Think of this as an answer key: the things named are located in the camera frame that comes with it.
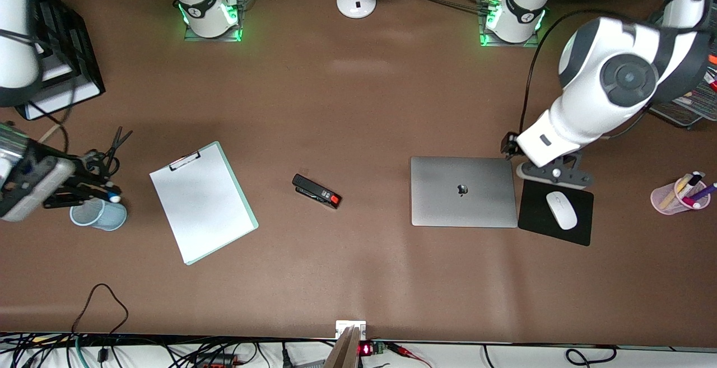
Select white block at table edge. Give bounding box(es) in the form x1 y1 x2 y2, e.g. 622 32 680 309
336 320 367 339

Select black coiled floor cable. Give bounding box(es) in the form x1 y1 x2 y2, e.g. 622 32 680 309
565 346 618 367

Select black capped white marker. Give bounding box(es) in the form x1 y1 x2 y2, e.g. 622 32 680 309
677 171 705 196

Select metal clipboard clip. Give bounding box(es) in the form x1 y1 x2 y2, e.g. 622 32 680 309
169 150 201 171

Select black mouse pad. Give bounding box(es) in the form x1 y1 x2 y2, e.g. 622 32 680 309
517 178 594 247

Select pink mesh pen cup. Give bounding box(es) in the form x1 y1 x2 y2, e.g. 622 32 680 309
651 175 711 215

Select white computer mouse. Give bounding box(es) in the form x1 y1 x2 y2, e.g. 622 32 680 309
546 191 578 230

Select black handled scissors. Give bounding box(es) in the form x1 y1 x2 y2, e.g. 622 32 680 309
84 127 134 178

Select wire mesh desk organizer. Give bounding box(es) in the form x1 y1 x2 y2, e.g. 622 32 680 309
649 49 717 131

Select red wire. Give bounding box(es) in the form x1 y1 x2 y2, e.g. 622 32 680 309
387 342 433 368

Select black looped table cable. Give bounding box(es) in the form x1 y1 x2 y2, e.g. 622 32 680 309
72 283 129 336

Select silver laptop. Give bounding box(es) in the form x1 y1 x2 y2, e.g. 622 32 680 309
411 156 519 229

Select light blue mesh cup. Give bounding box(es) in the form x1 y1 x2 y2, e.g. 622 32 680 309
69 197 128 231

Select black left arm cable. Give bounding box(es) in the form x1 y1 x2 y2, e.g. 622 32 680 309
518 10 623 137

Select orange black connector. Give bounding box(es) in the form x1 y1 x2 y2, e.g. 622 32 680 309
192 353 240 368

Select grey camera mount beam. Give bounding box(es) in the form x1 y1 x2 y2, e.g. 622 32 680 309
324 326 362 368

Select white paper sheet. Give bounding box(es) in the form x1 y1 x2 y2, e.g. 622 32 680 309
150 145 253 263

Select black file tray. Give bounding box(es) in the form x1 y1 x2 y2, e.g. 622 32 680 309
17 0 106 121

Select purple marker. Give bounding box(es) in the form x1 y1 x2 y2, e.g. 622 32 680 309
692 183 717 208

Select black stapler red end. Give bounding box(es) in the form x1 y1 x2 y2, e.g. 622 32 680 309
292 174 342 210

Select yellow highlighter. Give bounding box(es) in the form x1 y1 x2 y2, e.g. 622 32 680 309
660 180 687 210

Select mint green clipboard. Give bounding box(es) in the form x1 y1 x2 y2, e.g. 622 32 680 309
149 141 259 266

